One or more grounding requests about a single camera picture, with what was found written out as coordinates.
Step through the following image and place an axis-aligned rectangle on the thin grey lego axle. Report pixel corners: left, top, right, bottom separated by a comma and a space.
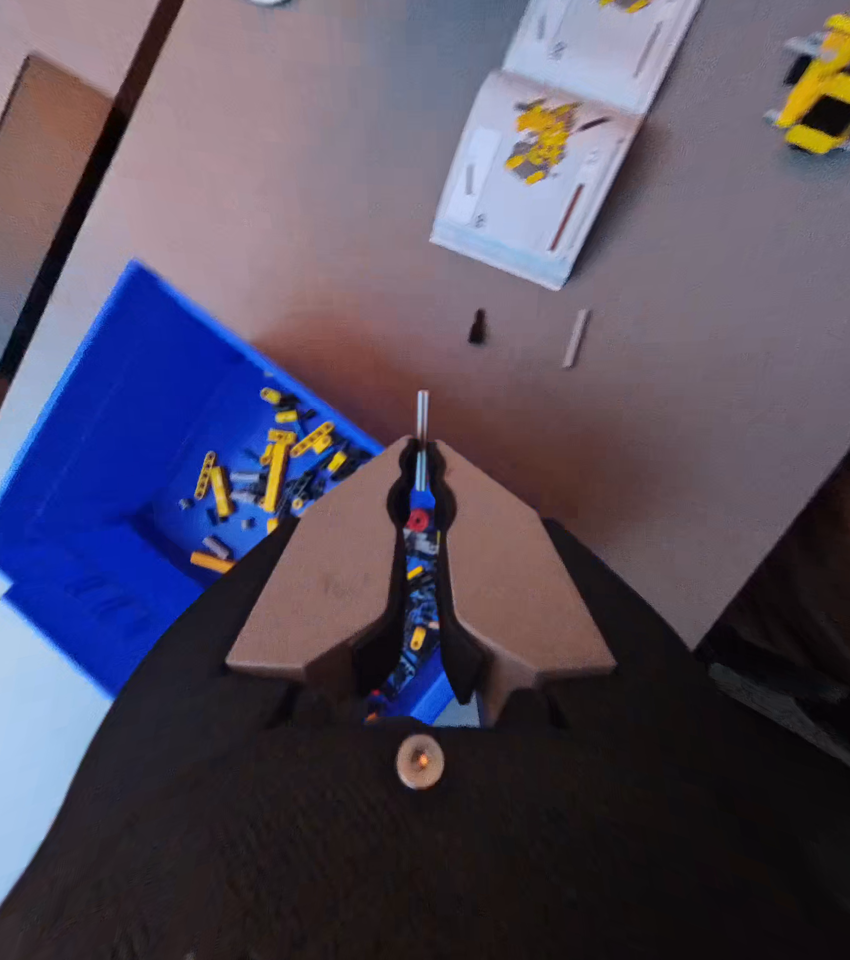
416, 388, 432, 492

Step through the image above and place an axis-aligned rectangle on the blue plastic bin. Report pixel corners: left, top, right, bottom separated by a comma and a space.
0, 258, 457, 726

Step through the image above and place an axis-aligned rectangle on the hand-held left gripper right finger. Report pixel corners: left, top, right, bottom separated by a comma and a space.
427, 440, 618, 726

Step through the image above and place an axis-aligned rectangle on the grey lego beam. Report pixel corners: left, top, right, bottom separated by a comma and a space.
561, 309, 591, 370

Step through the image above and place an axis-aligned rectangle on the pile of loose lego pieces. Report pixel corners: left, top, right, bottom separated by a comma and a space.
177, 386, 444, 721

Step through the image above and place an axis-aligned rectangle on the yellow lego bulldozer model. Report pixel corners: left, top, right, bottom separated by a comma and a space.
762, 0, 850, 156

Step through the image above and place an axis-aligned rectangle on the lego instruction booklet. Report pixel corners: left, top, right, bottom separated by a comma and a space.
428, 0, 703, 292

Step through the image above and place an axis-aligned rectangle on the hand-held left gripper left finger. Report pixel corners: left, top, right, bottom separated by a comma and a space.
226, 437, 420, 700

